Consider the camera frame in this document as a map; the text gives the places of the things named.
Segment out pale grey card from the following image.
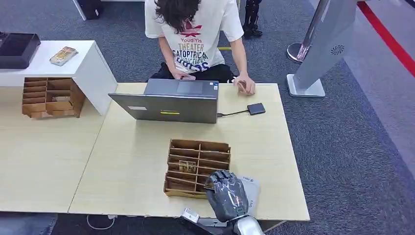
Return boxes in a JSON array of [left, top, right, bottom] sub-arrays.
[[238, 175, 261, 217]]

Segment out black external drive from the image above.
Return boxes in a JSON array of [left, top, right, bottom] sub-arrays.
[[247, 102, 267, 117]]

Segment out grey standing panel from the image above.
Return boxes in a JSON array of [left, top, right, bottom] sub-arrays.
[[286, 0, 359, 98]]

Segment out white cabinet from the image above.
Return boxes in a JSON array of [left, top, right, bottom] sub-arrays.
[[0, 40, 118, 116]]

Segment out grey laptop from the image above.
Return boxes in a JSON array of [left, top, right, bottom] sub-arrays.
[[108, 78, 220, 124]]

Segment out black bag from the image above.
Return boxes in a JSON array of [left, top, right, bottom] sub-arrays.
[[76, 0, 105, 21]]

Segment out person's left hand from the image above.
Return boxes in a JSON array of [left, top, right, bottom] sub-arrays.
[[233, 73, 256, 96]]

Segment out wooden card box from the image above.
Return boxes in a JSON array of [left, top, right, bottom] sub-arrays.
[[163, 139, 232, 199], [21, 76, 86, 119]]

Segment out person's right hand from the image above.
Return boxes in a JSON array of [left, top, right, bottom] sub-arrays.
[[171, 69, 197, 81]]

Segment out printed card pack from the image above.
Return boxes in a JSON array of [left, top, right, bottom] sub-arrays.
[[49, 46, 79, 67]]

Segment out chrome stanchion post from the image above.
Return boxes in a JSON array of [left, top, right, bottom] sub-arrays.
[[286, 0, 322, 64]]

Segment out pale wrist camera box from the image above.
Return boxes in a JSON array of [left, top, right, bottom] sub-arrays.
[[181, 208, 201, 225]]

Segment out black tray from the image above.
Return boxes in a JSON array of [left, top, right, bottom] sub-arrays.
[[0, 32, 42, 70]]

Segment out printed card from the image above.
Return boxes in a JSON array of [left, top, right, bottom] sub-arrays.
[[178, 160, 197, 174]]

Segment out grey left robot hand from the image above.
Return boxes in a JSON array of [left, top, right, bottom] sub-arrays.
[[204, 170, 250, 223]]

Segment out person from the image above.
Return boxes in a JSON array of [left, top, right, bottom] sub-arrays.
[[144, 0, 257, 96]]

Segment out person's hand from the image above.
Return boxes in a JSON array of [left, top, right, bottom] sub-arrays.
[[171, 69, 197, 81], [233, 73, 256, 96]]

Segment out white cable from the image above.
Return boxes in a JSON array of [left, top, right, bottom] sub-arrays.
[[86, 214, 118, 231]]

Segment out black drive cable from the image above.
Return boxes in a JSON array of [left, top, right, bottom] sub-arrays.
[[217, 110, 250, 118]]

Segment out black robot legs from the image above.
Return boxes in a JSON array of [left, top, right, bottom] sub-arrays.
[[242, 0, 264, 40]]

